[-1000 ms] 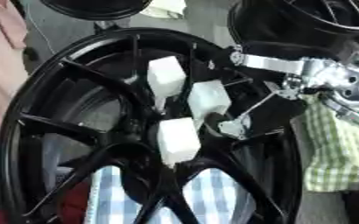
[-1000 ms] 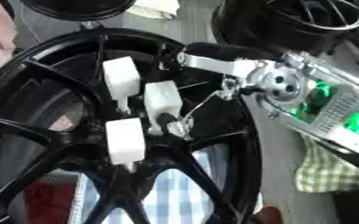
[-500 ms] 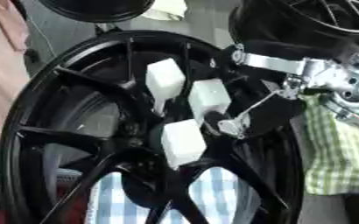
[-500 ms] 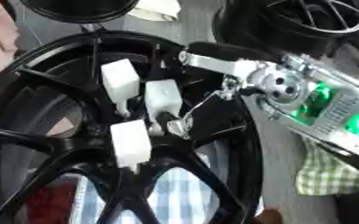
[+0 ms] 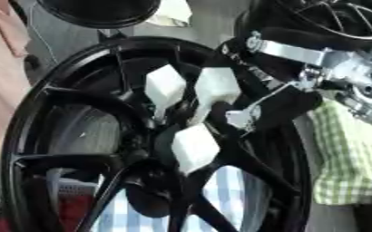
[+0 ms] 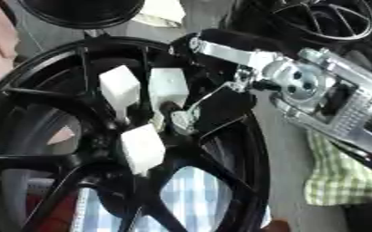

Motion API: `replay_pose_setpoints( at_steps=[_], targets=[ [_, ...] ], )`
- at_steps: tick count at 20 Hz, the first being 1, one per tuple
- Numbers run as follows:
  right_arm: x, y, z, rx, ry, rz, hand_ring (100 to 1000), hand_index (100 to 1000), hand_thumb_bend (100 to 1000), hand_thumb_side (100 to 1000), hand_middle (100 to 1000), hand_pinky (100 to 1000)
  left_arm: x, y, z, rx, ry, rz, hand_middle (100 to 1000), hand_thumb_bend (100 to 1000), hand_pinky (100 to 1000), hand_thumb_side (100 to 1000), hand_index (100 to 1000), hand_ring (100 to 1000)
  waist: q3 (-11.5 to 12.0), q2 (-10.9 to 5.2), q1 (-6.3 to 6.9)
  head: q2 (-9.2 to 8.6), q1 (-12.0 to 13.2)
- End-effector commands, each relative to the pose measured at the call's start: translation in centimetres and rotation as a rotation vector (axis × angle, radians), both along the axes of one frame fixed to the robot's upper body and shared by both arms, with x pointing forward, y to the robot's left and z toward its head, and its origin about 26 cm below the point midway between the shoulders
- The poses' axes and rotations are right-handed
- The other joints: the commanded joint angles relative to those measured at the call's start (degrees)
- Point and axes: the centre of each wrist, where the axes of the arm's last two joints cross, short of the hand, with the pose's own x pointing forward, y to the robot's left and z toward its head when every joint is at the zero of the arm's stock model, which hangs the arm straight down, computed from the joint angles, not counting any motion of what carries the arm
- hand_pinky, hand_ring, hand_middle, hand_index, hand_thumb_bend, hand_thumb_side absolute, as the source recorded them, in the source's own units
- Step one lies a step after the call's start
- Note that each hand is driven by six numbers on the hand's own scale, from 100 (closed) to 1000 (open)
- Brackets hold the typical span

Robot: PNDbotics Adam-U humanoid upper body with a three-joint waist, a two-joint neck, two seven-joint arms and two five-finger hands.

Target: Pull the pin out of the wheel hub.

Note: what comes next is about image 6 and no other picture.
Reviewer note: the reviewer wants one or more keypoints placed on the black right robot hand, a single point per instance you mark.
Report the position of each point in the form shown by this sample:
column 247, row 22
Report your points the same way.
column 226, row 105

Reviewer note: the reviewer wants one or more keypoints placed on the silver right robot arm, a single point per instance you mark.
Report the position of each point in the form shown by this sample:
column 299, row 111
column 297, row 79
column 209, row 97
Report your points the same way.
column 348, row 105

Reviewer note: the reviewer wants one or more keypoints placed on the white pin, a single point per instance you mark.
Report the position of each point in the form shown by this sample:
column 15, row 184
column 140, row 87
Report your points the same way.
column 119, row 86
column 168, row 84
column 143, row 149

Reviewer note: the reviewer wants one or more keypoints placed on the black wheel with thin spokes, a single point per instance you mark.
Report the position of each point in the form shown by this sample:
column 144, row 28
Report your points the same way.
column 321, row 18

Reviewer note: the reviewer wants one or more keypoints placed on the black spoked wheel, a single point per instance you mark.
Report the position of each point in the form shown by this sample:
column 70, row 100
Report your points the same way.
column 46, row 99

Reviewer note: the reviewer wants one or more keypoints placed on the black round rim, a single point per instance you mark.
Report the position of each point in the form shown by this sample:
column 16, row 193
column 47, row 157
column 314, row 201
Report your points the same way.
column 83, row 15

